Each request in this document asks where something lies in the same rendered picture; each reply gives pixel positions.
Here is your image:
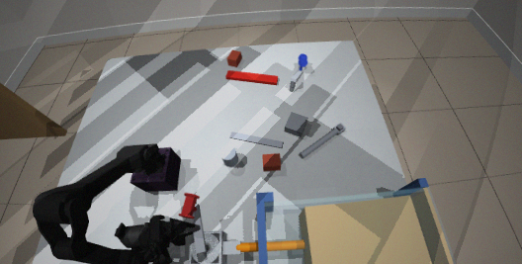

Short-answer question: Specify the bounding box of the dark grey cylinder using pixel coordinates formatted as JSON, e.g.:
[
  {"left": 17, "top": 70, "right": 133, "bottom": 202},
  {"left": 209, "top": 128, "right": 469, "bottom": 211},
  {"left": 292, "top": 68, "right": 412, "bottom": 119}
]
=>
[{"left": 219, "top": 145, "right": 238, "bottom": 168}]

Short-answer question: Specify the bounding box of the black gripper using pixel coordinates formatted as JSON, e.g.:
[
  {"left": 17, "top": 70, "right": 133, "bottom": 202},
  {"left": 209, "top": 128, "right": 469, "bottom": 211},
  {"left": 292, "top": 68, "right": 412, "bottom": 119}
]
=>
[{"left": 139, "top": 215, "right": 201, "bottom": 246}]

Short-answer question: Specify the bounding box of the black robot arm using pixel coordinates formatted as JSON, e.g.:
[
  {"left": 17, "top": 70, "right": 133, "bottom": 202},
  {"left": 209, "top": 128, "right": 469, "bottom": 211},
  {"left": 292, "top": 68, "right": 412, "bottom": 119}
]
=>
[{"left": 33, "top": 143, "right": 172, "bottom": 264}]

